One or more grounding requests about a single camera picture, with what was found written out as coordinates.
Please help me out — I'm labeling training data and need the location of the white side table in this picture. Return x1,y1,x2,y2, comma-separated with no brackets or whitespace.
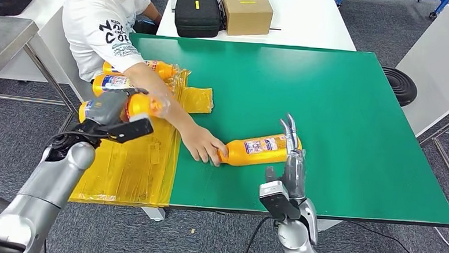
392,1,449,139

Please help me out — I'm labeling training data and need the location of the person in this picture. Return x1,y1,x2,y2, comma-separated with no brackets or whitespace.
54,0,238,168

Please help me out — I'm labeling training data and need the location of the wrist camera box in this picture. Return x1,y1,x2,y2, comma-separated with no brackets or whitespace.
257,180,303,223
106,113,155,146

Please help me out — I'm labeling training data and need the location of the orange detergent bottle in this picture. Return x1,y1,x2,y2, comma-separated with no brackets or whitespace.
102,57,180,82
77,89,172,128
92,73,136,99
216,131,304,170

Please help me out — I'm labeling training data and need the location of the yellow taped cardboard sheet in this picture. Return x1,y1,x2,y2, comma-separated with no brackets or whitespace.
68,64,215,211

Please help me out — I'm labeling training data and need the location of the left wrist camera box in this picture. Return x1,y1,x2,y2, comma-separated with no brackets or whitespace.
106,113,155,146

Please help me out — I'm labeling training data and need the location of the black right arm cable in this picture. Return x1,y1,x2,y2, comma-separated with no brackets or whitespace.
242,215,278,253

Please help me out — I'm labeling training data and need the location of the black floor cable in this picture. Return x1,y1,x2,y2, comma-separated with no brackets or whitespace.
350,220,449,253

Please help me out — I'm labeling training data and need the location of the green work table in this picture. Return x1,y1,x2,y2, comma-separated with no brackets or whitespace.
120,33,449,227

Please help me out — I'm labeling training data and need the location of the brown cardboard box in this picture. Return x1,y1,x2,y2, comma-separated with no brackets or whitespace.
220,0,275,38

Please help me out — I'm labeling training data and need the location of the blue cart frame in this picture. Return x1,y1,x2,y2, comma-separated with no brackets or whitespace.
333,0,449,18

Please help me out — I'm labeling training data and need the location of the white desk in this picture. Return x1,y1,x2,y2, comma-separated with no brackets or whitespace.
0,0,101,104

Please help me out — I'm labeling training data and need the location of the steel table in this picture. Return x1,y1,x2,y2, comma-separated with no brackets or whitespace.
0,16,93,211

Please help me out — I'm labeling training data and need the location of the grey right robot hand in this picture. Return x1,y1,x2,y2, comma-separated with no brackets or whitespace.
262,112,311,201

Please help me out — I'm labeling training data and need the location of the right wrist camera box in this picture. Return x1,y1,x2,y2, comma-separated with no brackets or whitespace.
257,180,303,223

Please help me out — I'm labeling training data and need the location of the white table foot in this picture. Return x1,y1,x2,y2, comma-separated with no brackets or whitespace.
141,207,166,222
316,218,343,233

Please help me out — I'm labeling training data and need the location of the black ribbed round stool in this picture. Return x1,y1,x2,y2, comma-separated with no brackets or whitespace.
380,66,419,108

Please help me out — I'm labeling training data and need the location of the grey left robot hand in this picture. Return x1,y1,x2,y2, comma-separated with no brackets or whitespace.
87,86,151,130

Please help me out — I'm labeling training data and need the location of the steel table frame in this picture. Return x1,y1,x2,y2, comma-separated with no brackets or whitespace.
415,105,449,203

